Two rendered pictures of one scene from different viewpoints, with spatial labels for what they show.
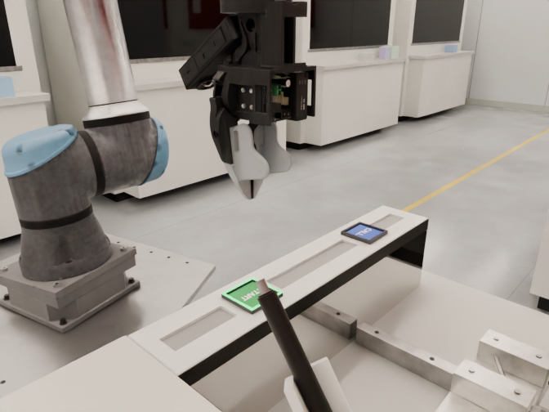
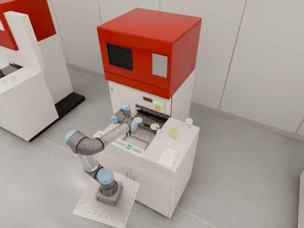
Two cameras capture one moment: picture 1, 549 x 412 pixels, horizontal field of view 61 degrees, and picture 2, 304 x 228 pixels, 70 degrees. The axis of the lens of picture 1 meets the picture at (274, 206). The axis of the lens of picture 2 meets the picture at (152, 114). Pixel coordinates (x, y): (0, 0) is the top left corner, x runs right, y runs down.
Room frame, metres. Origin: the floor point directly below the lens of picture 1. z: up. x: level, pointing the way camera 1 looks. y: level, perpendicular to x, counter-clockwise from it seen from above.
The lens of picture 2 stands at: (0.61, 1.40, 2.55)
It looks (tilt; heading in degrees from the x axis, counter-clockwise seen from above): 41 degrees down; 257
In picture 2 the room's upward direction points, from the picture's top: straight up
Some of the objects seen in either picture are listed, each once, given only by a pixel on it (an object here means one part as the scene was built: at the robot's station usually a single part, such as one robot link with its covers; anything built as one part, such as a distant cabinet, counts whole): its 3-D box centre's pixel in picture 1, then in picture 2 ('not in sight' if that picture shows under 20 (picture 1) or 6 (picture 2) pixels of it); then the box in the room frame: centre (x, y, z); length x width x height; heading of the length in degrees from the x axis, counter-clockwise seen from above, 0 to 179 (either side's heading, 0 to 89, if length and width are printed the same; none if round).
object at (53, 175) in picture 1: (50, 169); (105, 177); (0.75, 0.37, 1.06); 0.13 x 0.12 x 0.14; 130
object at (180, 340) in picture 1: (311, 303); (119, 147); (0.60, -0.06, 0.89); 0.55 x 0.09 x 0.14; 137
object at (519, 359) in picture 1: (515, 356); not in sight; (0.48, -0.30, 0.89); 0.08 x 0.03 x 0.03; 47
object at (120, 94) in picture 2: not in sight; (138, 101); (0.30, -0.57, 1.02); 0.82 x 0.03 x 0.40; 137
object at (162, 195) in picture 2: not in sight; (145, 163); (0.32, -0.15, 0.41); 0.97 x 0.64 x 0.82; 137
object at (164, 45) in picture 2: not in sight; (151, 49); (0.08, -0.80, 1.52); 0.81 x 0.75 x 0.59; 137
